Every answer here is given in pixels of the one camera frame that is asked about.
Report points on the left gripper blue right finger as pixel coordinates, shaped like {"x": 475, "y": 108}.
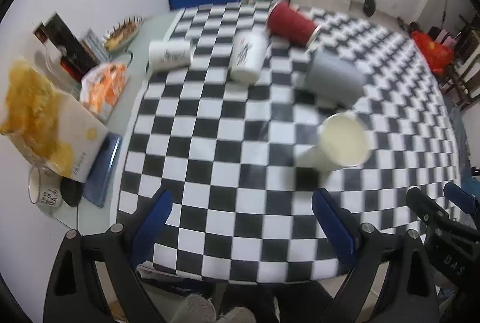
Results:
{"x": 466, "y": 202}

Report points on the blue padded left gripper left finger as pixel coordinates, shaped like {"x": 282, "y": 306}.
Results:
{"x": 74, "y": 292}

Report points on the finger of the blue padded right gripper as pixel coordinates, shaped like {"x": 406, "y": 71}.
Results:
{"x": 408, "y": 291}

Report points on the white printed cup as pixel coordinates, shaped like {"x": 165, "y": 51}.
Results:
{"x": 169, "y": 55}
{"x": 248, "y": 54}
{"x": 342, "y": 141}

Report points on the grey ribbed cup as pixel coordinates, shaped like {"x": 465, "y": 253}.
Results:
{"x": 334, "y": 79}

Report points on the red paper cup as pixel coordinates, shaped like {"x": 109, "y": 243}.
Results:
{"x": 283, "y": 21}

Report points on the blue grey cloth pile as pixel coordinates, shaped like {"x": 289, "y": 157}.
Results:
{"x": 469, "y": 182}

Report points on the dark wooden chair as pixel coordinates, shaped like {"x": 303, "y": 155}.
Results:
{"x": 463, "y": 75}

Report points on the blue notebook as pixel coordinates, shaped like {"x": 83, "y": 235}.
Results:
{"x": 95, "y": 187}

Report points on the white mug with print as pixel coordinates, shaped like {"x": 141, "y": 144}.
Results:
{"x": 44, "y": 188}

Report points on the orange red plastic bag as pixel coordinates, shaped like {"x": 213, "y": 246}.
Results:
{"x": 436, "y": 55}

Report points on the yellow snack bag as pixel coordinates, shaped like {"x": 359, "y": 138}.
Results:
{"x": 49, "y": 127}

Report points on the orange snack packet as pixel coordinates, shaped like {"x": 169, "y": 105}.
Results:
{"x": 102, "y": 87}

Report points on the black white checkered tablecloth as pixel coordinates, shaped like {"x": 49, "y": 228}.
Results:
{"x": 234, "y": 160}

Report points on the black cylindrical bottle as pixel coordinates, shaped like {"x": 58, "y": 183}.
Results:
{"x": 74, "y": 58}

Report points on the glass bowl with snacks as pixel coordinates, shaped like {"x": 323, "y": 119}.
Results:
{"x": 122, "y": 34}

